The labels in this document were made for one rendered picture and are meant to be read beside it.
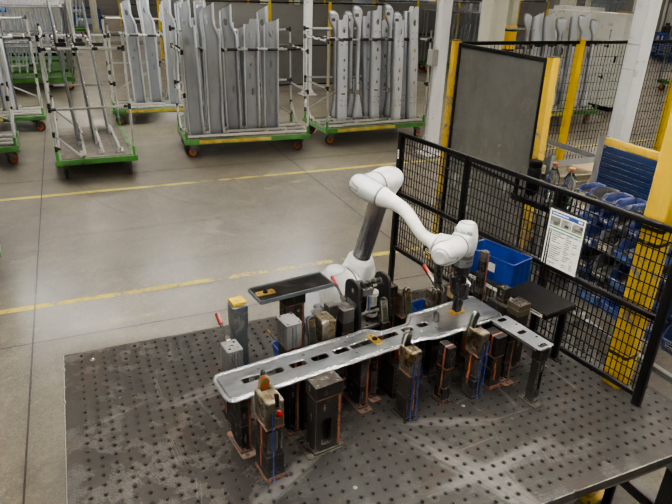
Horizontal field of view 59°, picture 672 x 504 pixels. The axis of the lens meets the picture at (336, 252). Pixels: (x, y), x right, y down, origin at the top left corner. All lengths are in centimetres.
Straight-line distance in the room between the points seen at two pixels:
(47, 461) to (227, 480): 155
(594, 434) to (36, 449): 288
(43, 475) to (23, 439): 35
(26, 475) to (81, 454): 109
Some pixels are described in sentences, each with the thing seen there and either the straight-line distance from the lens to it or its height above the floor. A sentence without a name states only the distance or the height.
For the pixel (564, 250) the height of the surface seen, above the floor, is 126.
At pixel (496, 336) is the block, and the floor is 98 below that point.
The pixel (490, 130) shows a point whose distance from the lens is 494.
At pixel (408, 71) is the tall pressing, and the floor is 109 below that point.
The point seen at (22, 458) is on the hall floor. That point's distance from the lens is 381.
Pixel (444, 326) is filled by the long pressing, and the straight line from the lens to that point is 275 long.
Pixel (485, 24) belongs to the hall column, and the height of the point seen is 189.
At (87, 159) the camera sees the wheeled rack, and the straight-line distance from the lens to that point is 824.
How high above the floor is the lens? 240
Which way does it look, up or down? 24 degrees down
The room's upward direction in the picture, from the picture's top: 2 degrees clockwise
